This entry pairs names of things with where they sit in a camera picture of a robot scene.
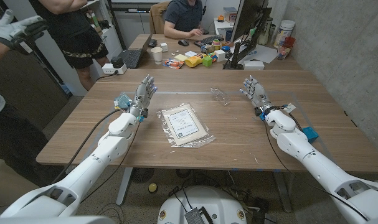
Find black laptop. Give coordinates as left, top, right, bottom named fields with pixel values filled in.
left=117, top=32, right=154, bottom=69

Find white table leg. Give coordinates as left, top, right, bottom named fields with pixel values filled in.
left=274, top=172, right=292, bottom=213
left=116, top=167, right=133, bottom=206

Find small storage box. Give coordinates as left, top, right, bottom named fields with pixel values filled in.
left=222, top=6, right=239, bottom=22

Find clear bagged card package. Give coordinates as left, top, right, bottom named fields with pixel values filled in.
left=156, top=103, right=217, bottom=149

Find blue left wrist circuit board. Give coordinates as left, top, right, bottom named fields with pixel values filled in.
left=113, top=91, right=133, bottom=111

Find operator tracking glove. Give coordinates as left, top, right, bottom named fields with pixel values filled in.
left=0, top=8, right=49, bottom=55

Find black round floor fan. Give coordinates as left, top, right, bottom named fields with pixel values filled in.
left=131, top=167, right=155, bottom=184

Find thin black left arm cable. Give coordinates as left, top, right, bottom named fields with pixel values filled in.
left=81, top=119, right=143, bottom=203

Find orange snack packet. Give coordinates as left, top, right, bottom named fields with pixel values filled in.
left=162, top=58, right=186, bottom=70

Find white storage shelf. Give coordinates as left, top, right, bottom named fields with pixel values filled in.
left=81, top=0, right=124, bottom=60

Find flat white box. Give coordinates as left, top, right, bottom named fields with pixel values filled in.
left=243, top=60, right=265, bottom=70

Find standing person black shorts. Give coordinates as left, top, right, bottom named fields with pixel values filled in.
left=29, top=0, right=111, bottom=91

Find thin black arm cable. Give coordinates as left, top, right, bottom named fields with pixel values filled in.
left=263, top=119, right=370, bottom=222
left=81, top=119, right=143, bottom=203

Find black computer monitor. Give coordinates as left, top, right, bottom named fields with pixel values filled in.
left=230, top=0, right=270, bottom=43

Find black keyboard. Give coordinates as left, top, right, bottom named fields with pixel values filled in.
left=193, top=34, right=224, bottom=48

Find small white side table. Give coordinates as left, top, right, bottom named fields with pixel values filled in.
left=213, top=17, right=236, bottom=37

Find white paper cup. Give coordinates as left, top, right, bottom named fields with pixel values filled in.
left=150, top=47, right=163, bottom=65

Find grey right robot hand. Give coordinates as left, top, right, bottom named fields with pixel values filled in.
left=239, top=75, right=275, bottom=114

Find white robot torso base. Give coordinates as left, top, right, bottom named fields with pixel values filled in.
left=157, top=185, right=248, bottom=224

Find white labelled canister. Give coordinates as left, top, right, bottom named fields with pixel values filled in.
left=273, top=19, right=296, bottom=49

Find black power adapter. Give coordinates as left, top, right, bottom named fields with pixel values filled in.
left=110, top=56, right=125, bottom=68

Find white power strip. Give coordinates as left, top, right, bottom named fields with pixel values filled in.
left=102, top=63, right=128, bottom=75

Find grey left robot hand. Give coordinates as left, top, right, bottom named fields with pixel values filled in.
left=128, top=73, right=159, bottom=119

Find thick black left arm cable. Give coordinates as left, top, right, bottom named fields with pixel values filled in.
left=50, top=108, right=123, bottom=186

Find grey electronics box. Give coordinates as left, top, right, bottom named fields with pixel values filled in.
left=184, top=207, right=214, bottom=224

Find seated person dark shirt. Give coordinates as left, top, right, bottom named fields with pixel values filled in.
left=163, top=0, right=205, bottom=40

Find brown office chair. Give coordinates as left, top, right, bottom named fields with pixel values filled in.
left=149, top=1, right=171, bottom=35

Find white paper sheets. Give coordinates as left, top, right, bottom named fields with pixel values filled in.
left=238, top=44, right=278, bottom=65

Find small blue box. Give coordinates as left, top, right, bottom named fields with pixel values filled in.
left=301, top=126, right=319, bottom=144

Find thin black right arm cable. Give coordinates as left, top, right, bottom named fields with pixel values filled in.
left=263, top=119, right=370, bottom=222

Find dark thermos bottle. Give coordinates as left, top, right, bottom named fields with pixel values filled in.
left=258, top=17, right=273, bottom=46

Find crumpled clear plastic wrap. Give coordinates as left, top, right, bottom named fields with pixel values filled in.
left=210, top=86, right=231, bottom=107

